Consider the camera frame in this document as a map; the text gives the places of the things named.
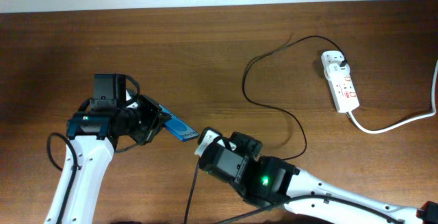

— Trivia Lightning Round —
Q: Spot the blue Samsung Galaxy phone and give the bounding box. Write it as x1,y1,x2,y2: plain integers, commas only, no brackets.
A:
159,105,199,142

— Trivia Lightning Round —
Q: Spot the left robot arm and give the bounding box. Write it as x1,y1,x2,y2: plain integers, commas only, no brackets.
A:
44,74,171,223

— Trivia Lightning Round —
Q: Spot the white power strip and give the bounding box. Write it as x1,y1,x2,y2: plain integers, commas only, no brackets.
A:
321,51,359,113

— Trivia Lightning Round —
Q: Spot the white power strip cord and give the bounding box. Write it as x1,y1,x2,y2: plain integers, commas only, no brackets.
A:
346,59,438,135

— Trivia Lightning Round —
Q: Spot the black USB charging cable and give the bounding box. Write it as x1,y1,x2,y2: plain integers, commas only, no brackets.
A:
241,34,348,161

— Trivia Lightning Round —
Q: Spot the white USB charger adapter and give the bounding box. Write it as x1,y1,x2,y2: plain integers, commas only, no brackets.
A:
324,62,350,81

